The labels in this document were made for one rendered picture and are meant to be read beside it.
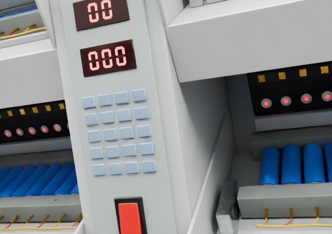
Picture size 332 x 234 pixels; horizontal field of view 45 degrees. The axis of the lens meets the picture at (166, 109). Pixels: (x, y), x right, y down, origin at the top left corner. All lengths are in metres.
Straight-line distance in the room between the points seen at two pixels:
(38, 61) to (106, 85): 0.07
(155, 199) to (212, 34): 0.13
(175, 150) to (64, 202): 0.18
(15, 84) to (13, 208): 0.16
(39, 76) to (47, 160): 0.21
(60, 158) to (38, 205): 0.10
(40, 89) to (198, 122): 0.14
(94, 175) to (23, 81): 0.11
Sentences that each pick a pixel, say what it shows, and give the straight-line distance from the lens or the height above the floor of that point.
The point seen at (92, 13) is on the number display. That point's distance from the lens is 0.32.
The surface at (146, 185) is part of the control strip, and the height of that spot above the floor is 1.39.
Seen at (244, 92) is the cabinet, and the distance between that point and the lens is 0.49.
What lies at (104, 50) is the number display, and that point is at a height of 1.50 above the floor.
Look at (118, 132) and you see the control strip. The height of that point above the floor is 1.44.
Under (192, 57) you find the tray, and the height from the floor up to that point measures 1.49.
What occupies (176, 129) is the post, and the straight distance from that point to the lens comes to 0.30.
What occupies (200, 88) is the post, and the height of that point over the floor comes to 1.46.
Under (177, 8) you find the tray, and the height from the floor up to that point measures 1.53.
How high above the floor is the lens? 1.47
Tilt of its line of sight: 3 degrees down
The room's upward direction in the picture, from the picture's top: 8 degrees counter-clockwise
